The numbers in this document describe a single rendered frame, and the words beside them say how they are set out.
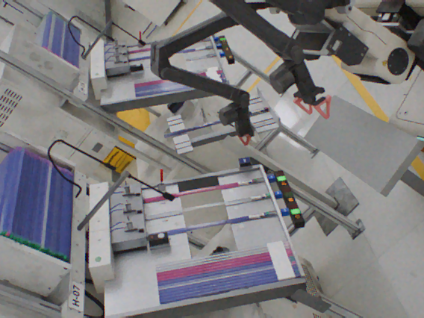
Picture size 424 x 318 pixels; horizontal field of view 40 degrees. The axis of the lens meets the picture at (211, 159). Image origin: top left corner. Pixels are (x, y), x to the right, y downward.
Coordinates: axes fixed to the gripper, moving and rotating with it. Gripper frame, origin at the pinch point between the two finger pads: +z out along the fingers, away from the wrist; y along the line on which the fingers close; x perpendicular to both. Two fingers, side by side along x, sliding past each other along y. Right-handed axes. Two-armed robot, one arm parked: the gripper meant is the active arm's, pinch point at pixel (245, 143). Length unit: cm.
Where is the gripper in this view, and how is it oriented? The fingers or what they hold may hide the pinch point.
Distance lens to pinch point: 255.3
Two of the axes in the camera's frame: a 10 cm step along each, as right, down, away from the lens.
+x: 9.8, -2.0, 0.7
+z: 1.2, 7.8, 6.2
